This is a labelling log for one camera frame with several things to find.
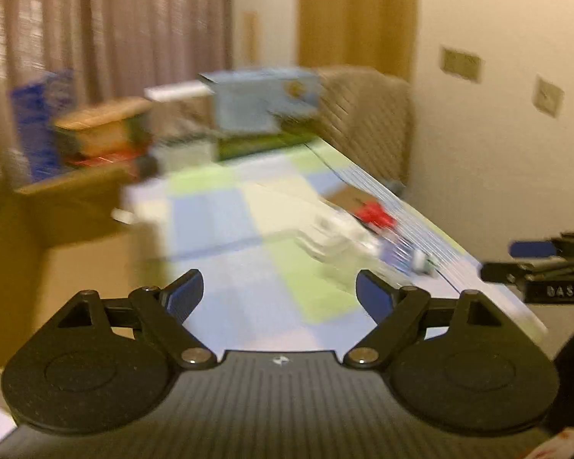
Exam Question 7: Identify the red plush toy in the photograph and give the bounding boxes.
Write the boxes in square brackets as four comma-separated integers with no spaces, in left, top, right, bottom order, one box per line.
[354,201,396,229]

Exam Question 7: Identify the brown cardboard tray box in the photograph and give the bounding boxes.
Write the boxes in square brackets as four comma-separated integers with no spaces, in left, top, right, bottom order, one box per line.
[15,164,137,249]

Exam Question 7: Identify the checkered tablecloth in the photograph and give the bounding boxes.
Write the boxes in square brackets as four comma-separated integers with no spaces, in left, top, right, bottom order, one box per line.
[127,141,546,353]

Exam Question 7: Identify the bottom red noodle bowl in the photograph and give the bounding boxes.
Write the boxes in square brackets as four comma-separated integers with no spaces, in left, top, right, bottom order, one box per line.
[64,148,148,173]

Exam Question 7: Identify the white product box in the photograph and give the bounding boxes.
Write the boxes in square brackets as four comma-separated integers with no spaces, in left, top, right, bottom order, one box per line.
[145,80,215,173]

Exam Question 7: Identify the top instant noodle bowl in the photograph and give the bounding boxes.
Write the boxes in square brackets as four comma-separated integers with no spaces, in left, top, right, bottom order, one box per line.
[52,96,152,159]

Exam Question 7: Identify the beige quilted chair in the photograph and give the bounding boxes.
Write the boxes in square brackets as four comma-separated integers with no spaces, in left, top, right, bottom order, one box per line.
[317,65,415,184]

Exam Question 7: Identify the light blue milk box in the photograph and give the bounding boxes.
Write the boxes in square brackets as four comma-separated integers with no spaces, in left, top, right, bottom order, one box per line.
[199,67,321,161]

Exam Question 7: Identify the blue milk carton box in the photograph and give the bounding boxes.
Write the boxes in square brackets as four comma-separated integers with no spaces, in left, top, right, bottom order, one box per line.
[10,70,76,182]

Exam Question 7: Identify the brown curtain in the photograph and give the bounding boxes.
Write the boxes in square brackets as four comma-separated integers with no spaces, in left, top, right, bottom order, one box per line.
[0,0,232,152]

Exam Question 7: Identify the wall switch plate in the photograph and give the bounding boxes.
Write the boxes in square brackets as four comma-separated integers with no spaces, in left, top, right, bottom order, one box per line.
[440,48,483,83]
[533,76,565,118]

